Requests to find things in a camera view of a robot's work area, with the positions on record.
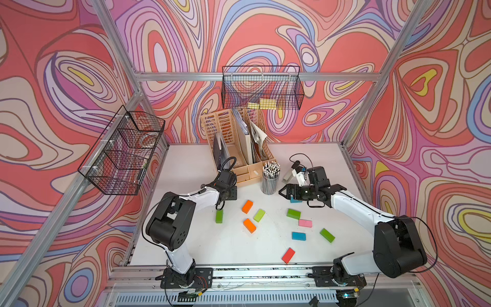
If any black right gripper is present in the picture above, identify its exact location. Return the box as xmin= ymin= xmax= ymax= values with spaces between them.
xmin=279 ymin=183 xmax=318 ymax=200

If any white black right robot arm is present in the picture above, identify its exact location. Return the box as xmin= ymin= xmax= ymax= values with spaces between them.
xmin=278 ymin=166 xmax=428 ymax=284

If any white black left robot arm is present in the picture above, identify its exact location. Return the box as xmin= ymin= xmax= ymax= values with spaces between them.
xmin=141 ymin=170 xmax=237 ymax=275

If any grey stapler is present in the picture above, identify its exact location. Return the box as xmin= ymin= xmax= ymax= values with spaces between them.
xmin=282 ymin=161 xmax=300 ymax=184

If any orange block upper centre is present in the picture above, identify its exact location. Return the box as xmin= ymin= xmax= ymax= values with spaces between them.
xmin=242 ymin=200 xmax=253 ymax=214

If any orange block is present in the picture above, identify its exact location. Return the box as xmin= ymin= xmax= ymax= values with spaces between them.
xmin=242 ymin=200 xmax=253 ymax=214
xmin=243 ymin=219 xmax=257 ymax=234

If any light green block centre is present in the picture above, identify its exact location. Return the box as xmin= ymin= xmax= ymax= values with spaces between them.
xmin=253 ymin=209 xmax=265 ymax=223

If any pink block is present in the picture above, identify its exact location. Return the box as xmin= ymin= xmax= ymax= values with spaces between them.
xmin=299 ymin=220 xmax=313 ymax=228

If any beige plastic file organizer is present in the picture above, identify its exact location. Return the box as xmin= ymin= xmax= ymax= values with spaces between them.
xmin=200 ymin=109 xmax=276 ymax=187

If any orange block lower centre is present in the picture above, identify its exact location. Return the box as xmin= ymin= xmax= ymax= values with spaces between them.
xmin=243 ymin=219 xmax=257 ymax=234

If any teal block lower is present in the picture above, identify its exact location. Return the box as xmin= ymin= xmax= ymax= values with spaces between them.
xmin=292 ymin=232 xmax=306 ymax=241

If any red block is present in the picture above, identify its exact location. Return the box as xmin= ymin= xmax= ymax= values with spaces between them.
xmin=281 ymin=248 xmax=295 ymax=264

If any yellow sticky notes pad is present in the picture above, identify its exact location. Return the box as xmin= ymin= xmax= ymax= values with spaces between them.
xmin=247 ymin=98 xmax=277 ymax=110

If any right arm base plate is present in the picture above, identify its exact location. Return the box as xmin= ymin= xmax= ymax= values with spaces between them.
xmin=307 ymin=266 xmax=367 ymax=289

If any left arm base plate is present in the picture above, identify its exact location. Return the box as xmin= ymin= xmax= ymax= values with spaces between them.
xmin=159 ymin=267 xmax=214 ymax=290

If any black wire basket back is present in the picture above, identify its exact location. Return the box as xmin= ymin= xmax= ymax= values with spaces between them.
xmin=221 ymin=64 xmax=304 ymax=110

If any black wire basket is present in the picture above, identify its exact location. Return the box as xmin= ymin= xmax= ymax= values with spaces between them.
xmin=77 ymin=106 xmax=165 ymax=196
xmin=221 ymin=64 xmax=304 ymax=110

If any black wire basket left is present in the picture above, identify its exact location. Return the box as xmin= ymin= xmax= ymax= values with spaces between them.
xmin=77 ymin=106 xmax=165 ymax=196

